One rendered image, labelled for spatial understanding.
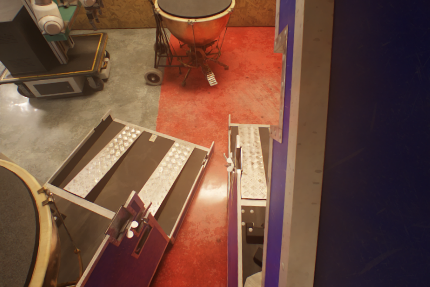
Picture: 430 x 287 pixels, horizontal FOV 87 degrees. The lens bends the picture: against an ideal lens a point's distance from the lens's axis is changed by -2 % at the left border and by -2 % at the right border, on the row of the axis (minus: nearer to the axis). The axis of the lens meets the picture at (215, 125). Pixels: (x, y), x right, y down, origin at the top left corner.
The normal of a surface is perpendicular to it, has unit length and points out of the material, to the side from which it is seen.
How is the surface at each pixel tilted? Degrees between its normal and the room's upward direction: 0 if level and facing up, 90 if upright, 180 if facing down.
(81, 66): 0
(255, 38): 0
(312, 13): 42
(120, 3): 90
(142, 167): 2
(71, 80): 90
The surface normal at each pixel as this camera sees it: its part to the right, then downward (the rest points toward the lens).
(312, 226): -0.03, 0.08
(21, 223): 0.00, -0.60
